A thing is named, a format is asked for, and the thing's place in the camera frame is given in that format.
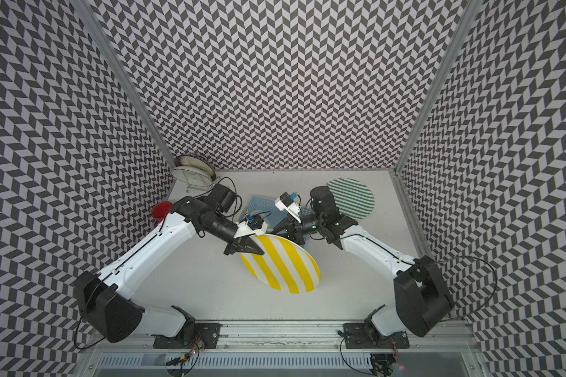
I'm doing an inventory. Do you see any yellow striped plate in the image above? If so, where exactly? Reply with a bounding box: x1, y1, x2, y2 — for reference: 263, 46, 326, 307
240, 234, 321, 295

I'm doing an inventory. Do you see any green striped plate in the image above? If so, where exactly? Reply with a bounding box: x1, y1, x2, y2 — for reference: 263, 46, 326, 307
326, 178, 375, 220

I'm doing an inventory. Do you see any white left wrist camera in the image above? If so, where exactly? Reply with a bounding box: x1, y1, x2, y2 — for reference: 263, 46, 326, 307
234, 215, 268, 239

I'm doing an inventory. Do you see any red cup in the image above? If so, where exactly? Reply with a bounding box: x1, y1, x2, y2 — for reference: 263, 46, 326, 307
151, 201, 173, 221

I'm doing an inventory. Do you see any light blue plastic basket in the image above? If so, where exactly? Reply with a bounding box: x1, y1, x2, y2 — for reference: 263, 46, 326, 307
238, 196, 314, 244

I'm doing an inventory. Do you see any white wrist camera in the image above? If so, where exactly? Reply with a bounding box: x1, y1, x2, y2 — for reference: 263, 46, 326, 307
275, 192, 302, 223
234, 215, 268, 239

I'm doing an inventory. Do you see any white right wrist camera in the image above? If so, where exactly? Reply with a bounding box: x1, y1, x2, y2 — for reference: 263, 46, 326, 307
275, 192, 302, 223

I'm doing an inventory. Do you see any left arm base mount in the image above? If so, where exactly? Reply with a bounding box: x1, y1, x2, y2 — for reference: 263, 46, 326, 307
153, 322, 222, 350

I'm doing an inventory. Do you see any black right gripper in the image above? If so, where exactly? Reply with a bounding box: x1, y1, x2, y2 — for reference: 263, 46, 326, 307
267, 212, 325, 247

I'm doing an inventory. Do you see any aluminium front rail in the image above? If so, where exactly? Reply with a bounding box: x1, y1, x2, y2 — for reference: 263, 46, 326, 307
97, 320, 480, 353

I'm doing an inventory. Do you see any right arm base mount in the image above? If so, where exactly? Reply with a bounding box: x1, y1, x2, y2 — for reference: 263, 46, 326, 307
338, 323, 410, 350

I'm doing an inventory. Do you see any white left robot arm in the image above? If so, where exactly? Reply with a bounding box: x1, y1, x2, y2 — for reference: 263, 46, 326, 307
74, 184, 267, 344

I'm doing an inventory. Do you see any white plate in rack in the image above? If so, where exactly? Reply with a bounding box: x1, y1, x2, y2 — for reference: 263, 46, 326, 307
171, 166, 213, 186

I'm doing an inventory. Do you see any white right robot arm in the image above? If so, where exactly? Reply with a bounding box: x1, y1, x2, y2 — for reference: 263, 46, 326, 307
272, 186, 454, 342

